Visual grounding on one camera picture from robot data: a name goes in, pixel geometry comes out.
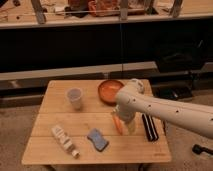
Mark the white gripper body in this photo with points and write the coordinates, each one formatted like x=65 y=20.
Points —
x=125 y=113

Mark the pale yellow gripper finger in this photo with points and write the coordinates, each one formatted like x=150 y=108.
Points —
x=131 y=126

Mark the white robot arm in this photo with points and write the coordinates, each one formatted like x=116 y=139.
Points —
x=131 y=99

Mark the orange ceramic bowl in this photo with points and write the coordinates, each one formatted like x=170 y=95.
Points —
x=108 y=89

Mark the blue sponge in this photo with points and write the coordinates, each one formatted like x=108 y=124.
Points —
x=99 y=142

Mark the wooden folding table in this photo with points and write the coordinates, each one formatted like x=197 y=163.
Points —
x=42 y=148

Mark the white plastic bottle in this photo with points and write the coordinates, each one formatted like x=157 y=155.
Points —
x=64 y=141

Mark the black object on floor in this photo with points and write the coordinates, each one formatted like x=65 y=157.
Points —
x=197 y=149

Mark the red basket on shelf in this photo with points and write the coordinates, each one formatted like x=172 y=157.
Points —
x=100 y=8

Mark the wooden shelf bench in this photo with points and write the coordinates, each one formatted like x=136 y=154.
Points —
x=50 y=13

